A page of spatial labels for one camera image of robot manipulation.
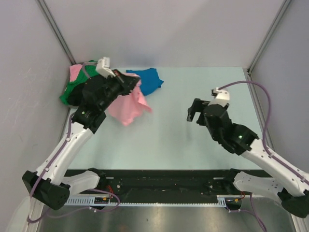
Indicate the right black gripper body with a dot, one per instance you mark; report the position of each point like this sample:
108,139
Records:
202,121

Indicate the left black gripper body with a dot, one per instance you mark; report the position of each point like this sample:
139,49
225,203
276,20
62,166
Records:
116,86

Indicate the pink t-shirt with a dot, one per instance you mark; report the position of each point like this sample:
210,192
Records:
126,108
74,71

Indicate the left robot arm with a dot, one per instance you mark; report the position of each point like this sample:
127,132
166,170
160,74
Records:
48,183

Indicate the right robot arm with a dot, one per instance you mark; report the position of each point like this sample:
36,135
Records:
286,184

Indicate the green t-shirt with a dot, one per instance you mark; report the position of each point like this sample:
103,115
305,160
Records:
82,78

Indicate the black t-shirt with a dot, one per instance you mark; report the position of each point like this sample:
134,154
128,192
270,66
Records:
75,96

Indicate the folded blue t-shirt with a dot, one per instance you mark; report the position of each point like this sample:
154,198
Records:
150,80

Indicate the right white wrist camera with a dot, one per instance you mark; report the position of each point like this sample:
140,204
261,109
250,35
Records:
221,97

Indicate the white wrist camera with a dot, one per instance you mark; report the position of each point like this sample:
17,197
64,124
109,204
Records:
103,67
221,97

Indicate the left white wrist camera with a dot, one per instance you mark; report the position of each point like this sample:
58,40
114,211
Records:
103,67

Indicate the white slotted cable duct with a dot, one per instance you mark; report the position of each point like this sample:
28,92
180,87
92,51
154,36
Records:
106,200

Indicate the left aluminium corner post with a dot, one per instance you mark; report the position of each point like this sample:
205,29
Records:
55,29

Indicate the aluminium corner post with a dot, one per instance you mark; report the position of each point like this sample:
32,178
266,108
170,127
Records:
270,33
55,29

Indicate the right aluminium corner post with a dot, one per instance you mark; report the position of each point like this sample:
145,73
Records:
270,33

